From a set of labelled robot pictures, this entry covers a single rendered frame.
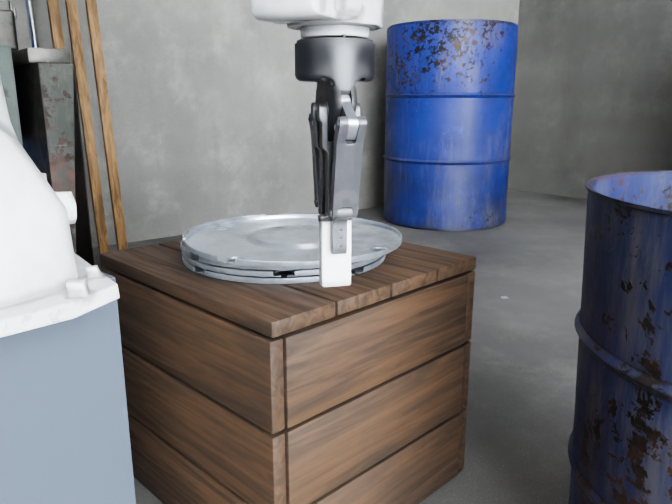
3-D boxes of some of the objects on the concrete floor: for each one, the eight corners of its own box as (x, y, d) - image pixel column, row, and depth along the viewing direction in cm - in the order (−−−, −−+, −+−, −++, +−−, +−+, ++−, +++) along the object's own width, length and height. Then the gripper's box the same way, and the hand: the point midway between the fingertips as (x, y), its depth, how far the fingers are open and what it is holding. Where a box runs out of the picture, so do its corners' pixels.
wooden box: (465, 470, 96) (477, 256, 88) (278, 607, 71) (270, 323, 62) (297, 387, 124) (294, 218, 115) (118, 464, 98) (97, 253, 90)
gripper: (397, 31, 51) (391, 301, 57) (354, 44, 64) (352, 265, 69) (310, 29, 50) (312, 308, 55) (282, 42, 62) (287, 269, 68)
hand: (335, 251), depth 62 cm, fingers closed
